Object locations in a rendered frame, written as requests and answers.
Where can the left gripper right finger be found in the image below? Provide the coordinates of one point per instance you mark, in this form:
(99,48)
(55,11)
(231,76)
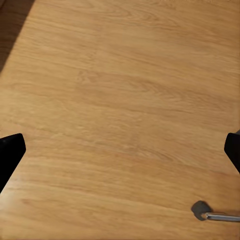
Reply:
(232,149)

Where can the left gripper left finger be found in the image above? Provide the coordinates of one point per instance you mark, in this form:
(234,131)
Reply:
(12,149)

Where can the swivel chair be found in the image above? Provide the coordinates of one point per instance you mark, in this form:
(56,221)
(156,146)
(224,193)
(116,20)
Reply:
(203,212)

